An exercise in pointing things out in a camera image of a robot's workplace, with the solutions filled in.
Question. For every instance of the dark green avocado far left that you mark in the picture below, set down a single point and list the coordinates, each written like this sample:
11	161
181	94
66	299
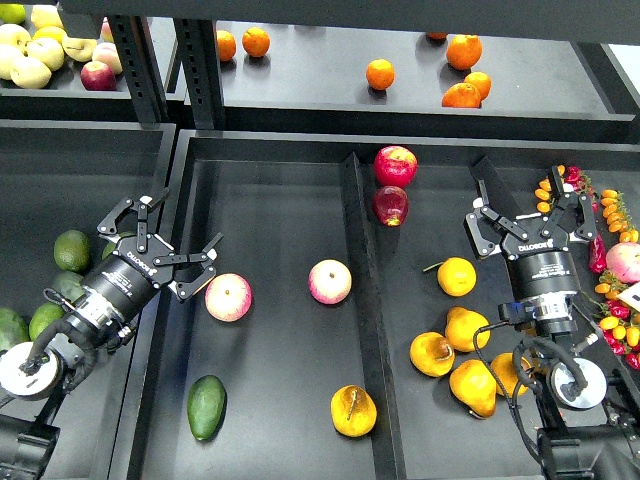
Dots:
13	329

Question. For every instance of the black shelf post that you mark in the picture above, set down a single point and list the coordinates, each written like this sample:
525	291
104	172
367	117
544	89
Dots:
199	56
134	46

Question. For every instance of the orange small right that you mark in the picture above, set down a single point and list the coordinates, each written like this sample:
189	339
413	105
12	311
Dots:
481	81

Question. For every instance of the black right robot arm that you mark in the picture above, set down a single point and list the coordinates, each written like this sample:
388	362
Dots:
576	420

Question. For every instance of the pink peach on shelf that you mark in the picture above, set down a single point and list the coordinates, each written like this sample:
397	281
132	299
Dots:
106	52

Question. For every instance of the pink peach right edge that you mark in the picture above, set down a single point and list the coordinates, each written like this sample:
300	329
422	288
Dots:
622	261

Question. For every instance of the dark red apple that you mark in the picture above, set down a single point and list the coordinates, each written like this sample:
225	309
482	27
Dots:
390	205

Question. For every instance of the black right tray divider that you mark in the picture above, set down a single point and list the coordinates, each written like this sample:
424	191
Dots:
605	350

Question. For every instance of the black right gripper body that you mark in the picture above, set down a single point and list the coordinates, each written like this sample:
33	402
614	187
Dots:
540	267

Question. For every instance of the orange cherry tomato bunch left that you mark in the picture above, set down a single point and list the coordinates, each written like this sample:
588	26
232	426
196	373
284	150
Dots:
545	196

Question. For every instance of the red cherry tomato bunch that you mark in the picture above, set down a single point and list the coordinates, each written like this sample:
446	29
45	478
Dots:
581	183

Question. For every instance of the red apple on shelf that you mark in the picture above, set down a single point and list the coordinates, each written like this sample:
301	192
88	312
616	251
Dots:
98	76

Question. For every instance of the pink apple centre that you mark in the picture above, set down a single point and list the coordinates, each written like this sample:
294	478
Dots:
329	281

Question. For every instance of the light green avocado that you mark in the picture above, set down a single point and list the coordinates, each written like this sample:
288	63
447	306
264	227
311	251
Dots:
43	316

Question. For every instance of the pale yellow apple front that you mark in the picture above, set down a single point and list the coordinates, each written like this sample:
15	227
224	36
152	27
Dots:
30	73

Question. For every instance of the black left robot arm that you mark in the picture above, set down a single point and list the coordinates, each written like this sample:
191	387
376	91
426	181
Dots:
48	369

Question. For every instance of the mixed cherry tomato pile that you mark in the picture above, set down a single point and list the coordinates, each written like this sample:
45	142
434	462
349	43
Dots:
618	320

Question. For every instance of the white price label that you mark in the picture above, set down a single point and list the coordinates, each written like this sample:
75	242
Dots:
631	296

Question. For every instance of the pale yellow apple right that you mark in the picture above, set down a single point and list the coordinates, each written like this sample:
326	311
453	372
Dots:
79	49

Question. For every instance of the yellow pear brown stem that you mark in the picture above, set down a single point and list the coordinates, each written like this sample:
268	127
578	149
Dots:
432	354

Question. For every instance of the orange cherry tomato bunch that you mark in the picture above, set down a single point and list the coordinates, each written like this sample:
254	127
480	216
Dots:
545	196
617	216

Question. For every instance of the black centre tray divider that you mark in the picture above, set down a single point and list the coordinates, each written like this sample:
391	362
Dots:
387	449

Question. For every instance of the black shelf post left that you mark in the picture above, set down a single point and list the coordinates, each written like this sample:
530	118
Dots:
134	46

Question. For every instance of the red apple upper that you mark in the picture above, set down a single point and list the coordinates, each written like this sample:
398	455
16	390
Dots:
395	166

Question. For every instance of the black shelf post right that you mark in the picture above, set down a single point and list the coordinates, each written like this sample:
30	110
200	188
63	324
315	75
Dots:
199	56

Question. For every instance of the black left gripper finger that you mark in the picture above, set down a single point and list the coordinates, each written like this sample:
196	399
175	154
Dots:
208	254
143	207

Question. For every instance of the orange front right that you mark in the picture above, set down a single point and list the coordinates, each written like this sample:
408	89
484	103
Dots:
462	95

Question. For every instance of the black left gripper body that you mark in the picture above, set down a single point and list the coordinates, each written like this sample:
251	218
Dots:
126	281

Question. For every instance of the orange cherry tomato bunch right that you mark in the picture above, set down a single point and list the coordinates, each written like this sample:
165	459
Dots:
617	216

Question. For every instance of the black tray divider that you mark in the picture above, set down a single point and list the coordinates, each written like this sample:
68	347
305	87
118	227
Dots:
605	350
387	449

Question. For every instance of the large orange right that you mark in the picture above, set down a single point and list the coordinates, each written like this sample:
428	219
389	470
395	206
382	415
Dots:
464	51

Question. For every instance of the pink apple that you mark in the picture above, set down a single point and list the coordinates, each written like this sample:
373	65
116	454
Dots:
228	297
329	281

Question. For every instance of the dark green avocado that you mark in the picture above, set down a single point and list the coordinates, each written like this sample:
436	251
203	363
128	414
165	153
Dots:
13	329
68	284

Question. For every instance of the dark green avocado middle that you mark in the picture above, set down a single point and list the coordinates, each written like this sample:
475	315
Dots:
68	284

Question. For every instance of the yellow round pear with stem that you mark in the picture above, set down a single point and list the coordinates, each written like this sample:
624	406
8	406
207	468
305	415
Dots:
456	276

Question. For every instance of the red chili pepper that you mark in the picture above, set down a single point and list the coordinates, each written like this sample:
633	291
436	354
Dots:
597	255

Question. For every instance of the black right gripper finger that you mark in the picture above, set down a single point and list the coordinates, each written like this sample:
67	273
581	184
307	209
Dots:
495	206
571	212

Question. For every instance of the pink apple left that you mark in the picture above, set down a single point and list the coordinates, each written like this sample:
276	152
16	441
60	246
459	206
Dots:
228	297

